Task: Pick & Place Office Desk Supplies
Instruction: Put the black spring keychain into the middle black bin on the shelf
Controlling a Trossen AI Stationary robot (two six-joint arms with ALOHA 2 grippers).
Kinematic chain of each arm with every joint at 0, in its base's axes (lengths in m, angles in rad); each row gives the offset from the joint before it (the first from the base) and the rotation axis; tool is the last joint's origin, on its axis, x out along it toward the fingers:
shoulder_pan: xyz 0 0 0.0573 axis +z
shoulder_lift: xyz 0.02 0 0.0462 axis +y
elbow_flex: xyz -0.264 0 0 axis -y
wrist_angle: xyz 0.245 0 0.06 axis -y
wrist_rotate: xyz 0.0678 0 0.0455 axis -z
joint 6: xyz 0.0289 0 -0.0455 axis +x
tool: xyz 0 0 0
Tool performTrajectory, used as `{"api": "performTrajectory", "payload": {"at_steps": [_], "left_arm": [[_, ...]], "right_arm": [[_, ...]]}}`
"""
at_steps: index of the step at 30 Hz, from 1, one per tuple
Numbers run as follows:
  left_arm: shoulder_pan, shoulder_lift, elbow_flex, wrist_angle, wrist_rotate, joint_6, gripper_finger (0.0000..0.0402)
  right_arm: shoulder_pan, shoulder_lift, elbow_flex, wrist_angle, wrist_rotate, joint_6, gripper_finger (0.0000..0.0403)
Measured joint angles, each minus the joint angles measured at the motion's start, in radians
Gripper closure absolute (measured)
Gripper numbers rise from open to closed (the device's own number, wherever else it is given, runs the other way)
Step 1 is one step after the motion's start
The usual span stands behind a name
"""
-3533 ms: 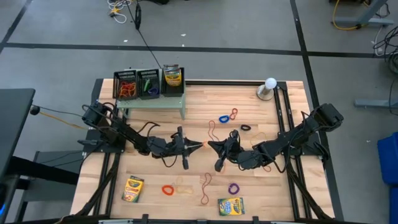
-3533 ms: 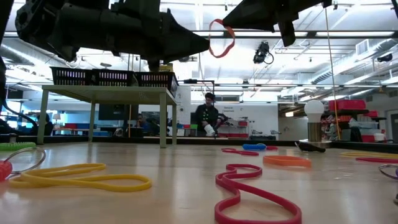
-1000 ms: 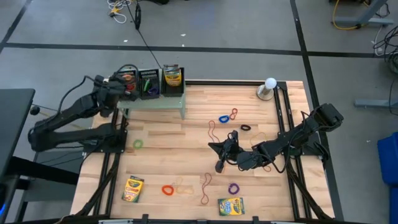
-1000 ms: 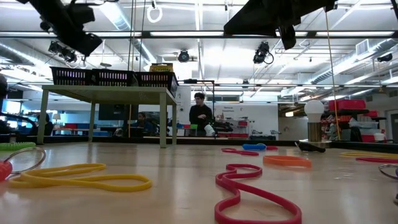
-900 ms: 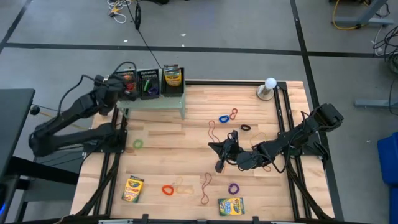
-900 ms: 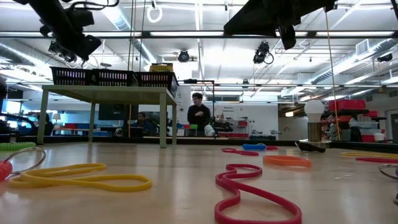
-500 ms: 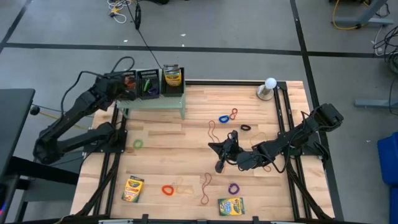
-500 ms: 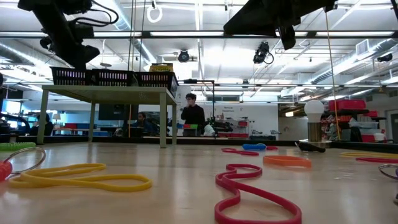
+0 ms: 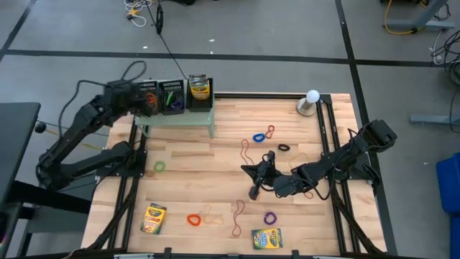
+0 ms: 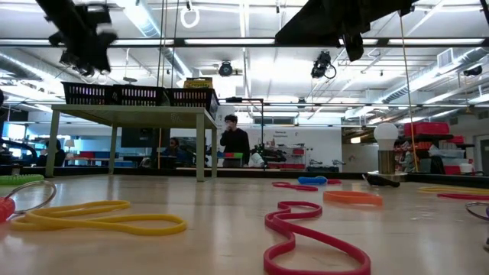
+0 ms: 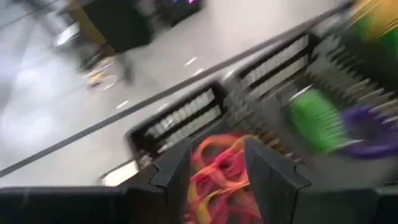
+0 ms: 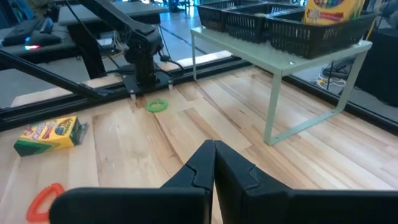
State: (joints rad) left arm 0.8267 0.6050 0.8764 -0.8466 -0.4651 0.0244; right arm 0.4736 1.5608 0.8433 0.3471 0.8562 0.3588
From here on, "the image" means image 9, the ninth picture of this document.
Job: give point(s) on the orange coil wristband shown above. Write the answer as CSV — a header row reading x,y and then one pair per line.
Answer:
x,y
188,219

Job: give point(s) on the black aluminium table frame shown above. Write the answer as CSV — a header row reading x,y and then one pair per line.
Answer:
x,y
251,95

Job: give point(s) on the lamp with white bulb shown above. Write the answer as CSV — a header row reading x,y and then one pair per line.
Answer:
x,y
312,96

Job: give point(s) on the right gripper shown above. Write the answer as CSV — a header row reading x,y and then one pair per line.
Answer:
x,y
280,183

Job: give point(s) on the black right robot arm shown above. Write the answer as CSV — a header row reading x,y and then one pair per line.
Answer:
x,y
334,158

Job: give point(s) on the green perforated metal shelf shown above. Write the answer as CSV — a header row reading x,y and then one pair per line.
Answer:
x,y
172,119

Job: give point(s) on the grey stand leg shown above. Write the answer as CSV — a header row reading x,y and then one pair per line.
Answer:
x,y
424,24

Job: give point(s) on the black mesh basket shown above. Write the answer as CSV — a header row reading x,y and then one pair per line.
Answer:
x,y
154,108
201,105
163,109

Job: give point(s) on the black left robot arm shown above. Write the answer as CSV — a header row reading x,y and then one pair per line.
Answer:
x,y
72,133

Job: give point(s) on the black coil wristband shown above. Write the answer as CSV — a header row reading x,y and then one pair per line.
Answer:
x,y
279,147

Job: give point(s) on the black desk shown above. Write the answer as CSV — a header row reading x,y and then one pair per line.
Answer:
x,y
18,144

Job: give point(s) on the blue bin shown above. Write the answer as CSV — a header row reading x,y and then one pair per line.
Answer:
x,y
449,187

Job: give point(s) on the red rubber band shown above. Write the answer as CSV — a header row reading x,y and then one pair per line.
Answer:
x,y
237,216
309,196
270,125
246,153

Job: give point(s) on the green coil wristband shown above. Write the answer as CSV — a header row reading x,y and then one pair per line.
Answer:
x,y
155,166
169,99

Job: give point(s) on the purple coil wristband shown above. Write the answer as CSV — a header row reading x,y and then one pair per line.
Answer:
x,y
178,106
265,218

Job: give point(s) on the orange rubber band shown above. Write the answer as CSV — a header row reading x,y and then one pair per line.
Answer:
x,y
151,98

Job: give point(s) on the blue coil wristband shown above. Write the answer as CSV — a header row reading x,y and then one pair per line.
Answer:
x,y
253,137

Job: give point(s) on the blue and yellow crayon box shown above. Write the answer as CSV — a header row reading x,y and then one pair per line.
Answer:
x,y
267,239

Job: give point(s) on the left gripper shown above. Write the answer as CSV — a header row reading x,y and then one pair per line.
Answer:
x,y
136,100

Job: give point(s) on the black round knob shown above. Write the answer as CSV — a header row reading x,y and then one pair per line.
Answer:
x,y
40,127

